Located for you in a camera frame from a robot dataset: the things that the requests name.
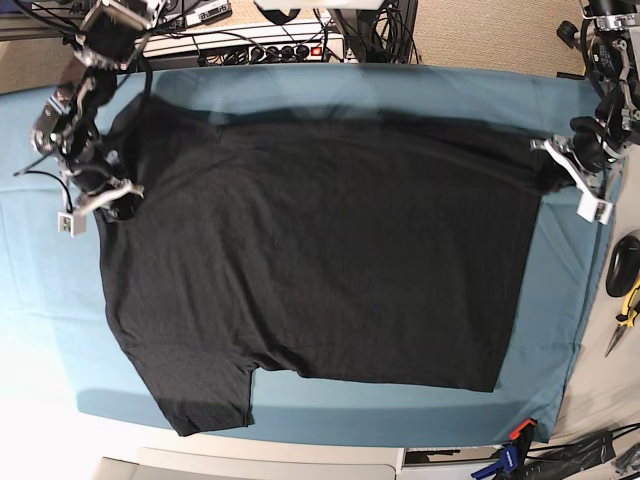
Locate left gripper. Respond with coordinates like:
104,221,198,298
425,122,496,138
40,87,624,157
530,116,620,195

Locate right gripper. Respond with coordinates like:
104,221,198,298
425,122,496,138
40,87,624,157
59,150,144,215

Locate dark grey T-shirt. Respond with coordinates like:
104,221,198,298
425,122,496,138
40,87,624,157
96,99,570,436

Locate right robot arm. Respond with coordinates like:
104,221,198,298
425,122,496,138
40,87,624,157
30,1,166,221

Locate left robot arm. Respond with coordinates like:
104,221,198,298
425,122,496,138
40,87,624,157
550,1,639,200

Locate black computer mouse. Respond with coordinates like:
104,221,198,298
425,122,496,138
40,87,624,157
605,235,639,298

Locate black caster wheel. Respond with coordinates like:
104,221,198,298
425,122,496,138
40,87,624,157
556,20,579,49

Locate black power strip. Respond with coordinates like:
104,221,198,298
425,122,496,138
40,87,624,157
249,44,324,64

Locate blue orange clamp bottom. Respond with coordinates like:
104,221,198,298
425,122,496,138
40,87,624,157
471,418,537,479

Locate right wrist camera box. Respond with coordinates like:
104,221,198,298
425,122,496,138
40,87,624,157
57,212,87,238

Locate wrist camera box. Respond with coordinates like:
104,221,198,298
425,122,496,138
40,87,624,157
577,193,613,225
57,212,87,238

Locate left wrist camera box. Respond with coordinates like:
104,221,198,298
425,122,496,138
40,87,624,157
577,193,613,225

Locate yellow handled pliers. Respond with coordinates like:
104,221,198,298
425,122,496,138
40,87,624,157
605,279,639,357

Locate black strap bottom right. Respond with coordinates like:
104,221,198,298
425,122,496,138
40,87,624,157
519,430,617,480

